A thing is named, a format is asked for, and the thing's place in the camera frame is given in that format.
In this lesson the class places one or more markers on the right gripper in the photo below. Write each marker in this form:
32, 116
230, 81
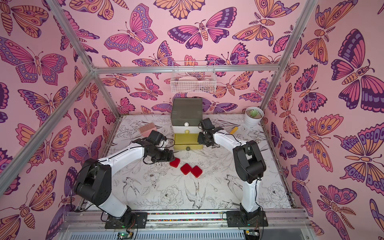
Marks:
202, 138

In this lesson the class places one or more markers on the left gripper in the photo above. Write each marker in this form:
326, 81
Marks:
166, 158

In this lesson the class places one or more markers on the red brooch box top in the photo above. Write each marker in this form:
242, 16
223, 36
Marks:
175, 163

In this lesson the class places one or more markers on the red brooch box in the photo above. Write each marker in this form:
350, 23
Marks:
175, 163
186, 169
196, 171

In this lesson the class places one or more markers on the three-tier drawer cabinet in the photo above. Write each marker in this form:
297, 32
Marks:
187, 114

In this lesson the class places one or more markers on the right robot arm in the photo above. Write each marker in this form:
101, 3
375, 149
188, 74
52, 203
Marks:
249, 164

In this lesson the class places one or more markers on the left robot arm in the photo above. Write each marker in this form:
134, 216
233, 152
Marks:
94, 182

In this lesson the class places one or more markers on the blue yellow garden fork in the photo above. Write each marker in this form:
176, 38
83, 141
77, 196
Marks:
233, 130

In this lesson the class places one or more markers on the pink dustpan brush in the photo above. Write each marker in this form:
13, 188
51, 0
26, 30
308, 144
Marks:
146, 130

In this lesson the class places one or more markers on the white potted succulent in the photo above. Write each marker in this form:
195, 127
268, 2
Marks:
253, 116

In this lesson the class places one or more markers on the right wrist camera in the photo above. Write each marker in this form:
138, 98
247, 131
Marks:
206, 124

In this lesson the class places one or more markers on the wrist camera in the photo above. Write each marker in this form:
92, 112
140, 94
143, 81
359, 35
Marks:
156, 138
206, 124

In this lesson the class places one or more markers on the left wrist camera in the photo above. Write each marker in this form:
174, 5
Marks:
156, 138

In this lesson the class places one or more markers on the white wire basket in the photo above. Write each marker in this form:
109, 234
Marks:
195, 77

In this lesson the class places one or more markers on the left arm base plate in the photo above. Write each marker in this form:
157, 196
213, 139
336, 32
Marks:
131, 220

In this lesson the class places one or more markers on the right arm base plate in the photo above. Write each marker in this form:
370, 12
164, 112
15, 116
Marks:
248, 220

